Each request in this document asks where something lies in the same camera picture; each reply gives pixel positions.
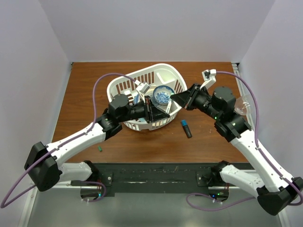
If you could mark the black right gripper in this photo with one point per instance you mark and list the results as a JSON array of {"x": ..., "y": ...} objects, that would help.
[{"x": 186, "y": 99}]

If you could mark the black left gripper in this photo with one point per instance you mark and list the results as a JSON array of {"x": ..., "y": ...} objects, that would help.
[{"x": 157, "y": 114}]

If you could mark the black blue highlighter marker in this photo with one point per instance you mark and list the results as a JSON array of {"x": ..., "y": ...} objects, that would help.
[{"x": 187, "y": 131}]

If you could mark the white pen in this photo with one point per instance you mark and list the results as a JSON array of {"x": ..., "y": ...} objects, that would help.
[{"x": 168, "y": 107}]

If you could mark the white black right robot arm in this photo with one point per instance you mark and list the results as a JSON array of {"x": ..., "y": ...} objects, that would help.
[{"x": 274, "y": 188}]

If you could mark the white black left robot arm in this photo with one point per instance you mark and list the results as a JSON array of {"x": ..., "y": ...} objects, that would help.
[{"x": 46, "y": 164}]

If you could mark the blue patterned bowl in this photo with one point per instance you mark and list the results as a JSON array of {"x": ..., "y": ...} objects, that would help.
[{"x": 162, "y": 94}]

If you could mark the white plastic dish basket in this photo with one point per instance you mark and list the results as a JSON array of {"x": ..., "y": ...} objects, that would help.
[{"x": 156, "y": 75}]

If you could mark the clear wine glass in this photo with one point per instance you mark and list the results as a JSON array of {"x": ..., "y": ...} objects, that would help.
[{"x": 242, "y": 105}]

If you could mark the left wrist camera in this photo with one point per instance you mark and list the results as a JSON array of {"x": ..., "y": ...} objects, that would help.
[{"x": 142, "y": 88}]

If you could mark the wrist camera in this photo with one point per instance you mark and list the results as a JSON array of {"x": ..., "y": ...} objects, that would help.
[
  {"x": 209, "y": 77},
  {"x": 142, "y": 88}
]

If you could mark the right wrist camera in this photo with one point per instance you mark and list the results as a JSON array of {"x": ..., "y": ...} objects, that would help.
[{"x": 209, "y": 77}]

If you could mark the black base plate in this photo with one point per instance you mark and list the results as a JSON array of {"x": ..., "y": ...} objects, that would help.
[{"x": 157, "y": 178}]

